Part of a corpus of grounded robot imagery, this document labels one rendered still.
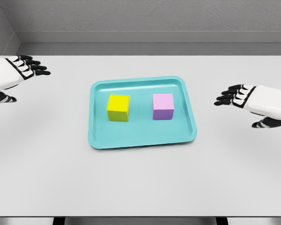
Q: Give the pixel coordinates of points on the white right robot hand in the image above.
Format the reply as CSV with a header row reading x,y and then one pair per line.
x,y
267,103

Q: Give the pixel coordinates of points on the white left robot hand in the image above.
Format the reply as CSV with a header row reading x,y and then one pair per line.
x,y
4,72

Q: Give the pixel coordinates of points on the purple cube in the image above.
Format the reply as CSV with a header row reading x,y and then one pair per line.
x,y
163,105

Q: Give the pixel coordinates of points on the yellow cube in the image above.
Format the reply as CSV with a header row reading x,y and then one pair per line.
x,y
118,105

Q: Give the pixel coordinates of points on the teal rectangular tray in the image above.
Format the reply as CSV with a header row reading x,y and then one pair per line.
x,y
140,131

